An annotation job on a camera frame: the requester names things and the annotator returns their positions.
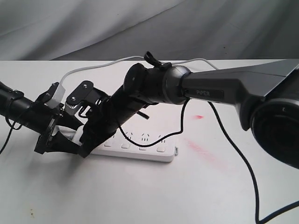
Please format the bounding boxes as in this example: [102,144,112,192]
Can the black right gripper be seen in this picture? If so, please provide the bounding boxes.
[78,86,147,158]

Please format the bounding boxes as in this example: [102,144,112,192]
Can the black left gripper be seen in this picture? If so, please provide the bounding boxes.
[32,91,83,154]

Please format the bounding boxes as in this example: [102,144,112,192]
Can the white five-socket power strip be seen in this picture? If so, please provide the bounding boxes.
[70,126,178,162]

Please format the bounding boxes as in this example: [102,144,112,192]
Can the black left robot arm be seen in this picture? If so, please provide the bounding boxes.
[0,82,83,154]

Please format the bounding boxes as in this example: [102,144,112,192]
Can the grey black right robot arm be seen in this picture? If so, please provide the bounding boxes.
[81,53,299,168]

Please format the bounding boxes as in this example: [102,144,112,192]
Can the grey backdrop cloth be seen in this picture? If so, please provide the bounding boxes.
[0,0,299,60]

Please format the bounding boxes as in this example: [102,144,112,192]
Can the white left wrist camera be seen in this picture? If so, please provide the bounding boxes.
[44,82,65,109]

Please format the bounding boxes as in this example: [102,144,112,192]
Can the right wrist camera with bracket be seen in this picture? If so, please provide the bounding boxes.
[64,80,108,115]

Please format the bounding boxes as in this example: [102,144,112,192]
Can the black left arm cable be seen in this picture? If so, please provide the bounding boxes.
[0,112,24,156]

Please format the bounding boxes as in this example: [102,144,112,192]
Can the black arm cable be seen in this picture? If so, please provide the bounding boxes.
[0,112,24,156]
[118,99,299,224]

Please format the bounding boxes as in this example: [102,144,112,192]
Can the grey power cable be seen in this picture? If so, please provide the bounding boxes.
[59,55,219,87]

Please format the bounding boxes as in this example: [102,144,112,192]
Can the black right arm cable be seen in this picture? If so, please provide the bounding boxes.
[118,99,299,224]

